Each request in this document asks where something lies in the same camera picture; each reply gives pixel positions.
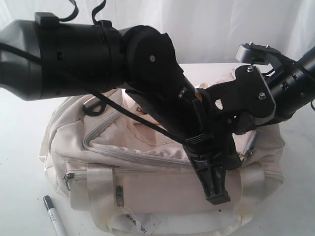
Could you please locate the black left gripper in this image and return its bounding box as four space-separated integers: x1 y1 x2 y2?
126 86 242 205

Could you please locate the cream fabric duffel bag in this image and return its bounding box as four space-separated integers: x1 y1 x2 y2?
39 95 285 236

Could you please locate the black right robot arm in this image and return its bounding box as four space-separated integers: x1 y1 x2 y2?
267 48 315 125

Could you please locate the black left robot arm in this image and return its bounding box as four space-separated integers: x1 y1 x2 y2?
0 12 241 205

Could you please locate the silver black marker pen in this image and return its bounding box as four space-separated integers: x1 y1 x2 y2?
43 195 67 236

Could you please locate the white backdrop curtain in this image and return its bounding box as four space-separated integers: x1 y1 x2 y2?
0 0 315 67

